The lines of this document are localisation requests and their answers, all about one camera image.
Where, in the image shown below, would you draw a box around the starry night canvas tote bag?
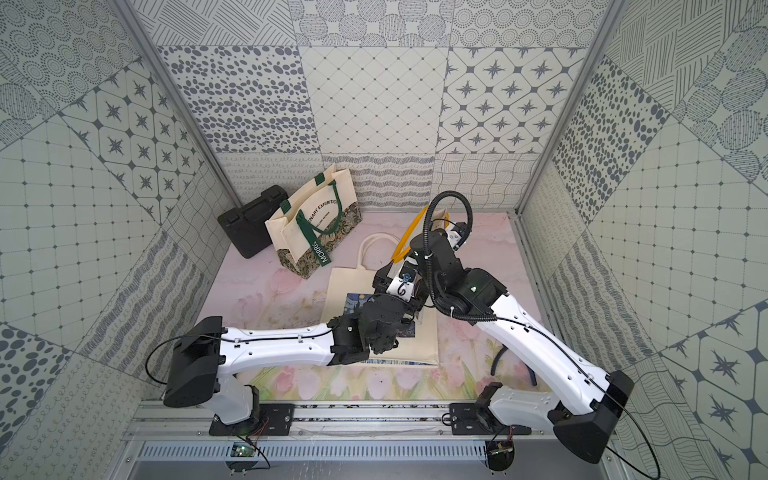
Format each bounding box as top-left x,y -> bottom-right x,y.
321,233 -> 439,368

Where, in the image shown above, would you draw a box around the circuit board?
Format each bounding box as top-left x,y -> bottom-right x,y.
485,440 -> 516,472
226,443 -> 258,473

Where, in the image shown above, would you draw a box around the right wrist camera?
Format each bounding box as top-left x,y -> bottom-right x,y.
446,222 -> 468,251

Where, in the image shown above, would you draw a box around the green handled exhibition tote bag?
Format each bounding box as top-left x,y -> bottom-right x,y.
265,165 -> 362,279

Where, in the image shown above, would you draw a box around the black corrugated cable hose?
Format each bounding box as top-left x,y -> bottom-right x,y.
422,190 -> 475,253

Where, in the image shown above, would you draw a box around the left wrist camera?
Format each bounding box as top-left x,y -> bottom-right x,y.
386,259 -> 419,302

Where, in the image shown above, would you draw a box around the black plastic tool case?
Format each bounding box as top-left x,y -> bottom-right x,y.
217,185 -> 288,259

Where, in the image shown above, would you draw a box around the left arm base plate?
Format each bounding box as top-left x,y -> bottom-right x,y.
208,403 -> 296,437

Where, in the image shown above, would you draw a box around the left circuit board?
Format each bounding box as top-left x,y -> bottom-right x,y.
226,443 -> 258,473

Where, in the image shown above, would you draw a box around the yellow handled white bag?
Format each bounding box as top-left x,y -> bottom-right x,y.
391,206 -> 450,264

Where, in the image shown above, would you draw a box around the aluminium mounting rail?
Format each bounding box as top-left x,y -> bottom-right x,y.
119,399 -> 613,442

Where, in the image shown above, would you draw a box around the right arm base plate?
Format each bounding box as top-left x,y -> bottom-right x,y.
441,403 -> 532,436

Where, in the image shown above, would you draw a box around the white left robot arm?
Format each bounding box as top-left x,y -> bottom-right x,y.
163,293 -> 424,426

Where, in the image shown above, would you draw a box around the pink floral table mat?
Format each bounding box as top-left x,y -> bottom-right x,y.
200,213 -> 549,401

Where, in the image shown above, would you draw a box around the right circuit board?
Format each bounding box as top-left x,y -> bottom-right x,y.
485,440 -> 516,472

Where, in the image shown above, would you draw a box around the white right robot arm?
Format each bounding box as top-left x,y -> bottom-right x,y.
409,230 -> 635,464

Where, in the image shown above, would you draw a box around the blue handled pliers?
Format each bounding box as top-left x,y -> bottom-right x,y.
489,346 -> 538,387

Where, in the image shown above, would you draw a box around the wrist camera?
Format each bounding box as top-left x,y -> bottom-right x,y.
386,259 -> 419,302
446,222 -> 468,251

